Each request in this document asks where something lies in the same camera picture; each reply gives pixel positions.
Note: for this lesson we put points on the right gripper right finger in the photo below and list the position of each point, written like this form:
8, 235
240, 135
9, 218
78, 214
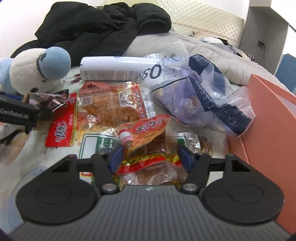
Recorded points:
197, 167

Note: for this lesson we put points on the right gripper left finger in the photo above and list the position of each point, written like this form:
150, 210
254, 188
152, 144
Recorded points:
104, 166

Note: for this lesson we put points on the green bordered tofu snack packet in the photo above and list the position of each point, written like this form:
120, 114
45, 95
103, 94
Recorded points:
99, 148

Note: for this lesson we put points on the red spicy strip snack packet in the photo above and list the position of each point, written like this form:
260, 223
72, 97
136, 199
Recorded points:
150, 151

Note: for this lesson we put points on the small red snack packet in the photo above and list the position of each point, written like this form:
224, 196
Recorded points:
63, 127

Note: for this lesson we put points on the large clear spicy snack packet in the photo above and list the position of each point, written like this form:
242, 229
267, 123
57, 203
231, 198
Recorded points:
103, 106

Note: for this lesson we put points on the blue white plush bird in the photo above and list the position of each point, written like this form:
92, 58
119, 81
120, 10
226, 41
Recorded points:
34, 70

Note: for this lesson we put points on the pink cardboard box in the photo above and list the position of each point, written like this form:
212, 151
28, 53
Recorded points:
269, 143

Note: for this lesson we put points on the clear blue plastic bag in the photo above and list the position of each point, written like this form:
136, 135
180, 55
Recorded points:
196, 92

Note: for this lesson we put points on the white cylindrical tube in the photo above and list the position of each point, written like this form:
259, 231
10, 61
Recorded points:
110, 68

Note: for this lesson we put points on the black jacket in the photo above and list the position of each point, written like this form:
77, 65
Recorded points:
85, 31

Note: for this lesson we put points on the grey duvet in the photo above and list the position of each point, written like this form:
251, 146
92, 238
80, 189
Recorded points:
236, 69

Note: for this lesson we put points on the blue chair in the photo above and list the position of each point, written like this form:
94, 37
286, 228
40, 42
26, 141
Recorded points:
286, 72

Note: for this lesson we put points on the cream quilted headboard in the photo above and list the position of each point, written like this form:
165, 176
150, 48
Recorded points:
194, 19

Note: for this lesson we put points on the grey wall cabinet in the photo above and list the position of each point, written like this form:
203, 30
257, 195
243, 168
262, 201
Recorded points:
268, 32

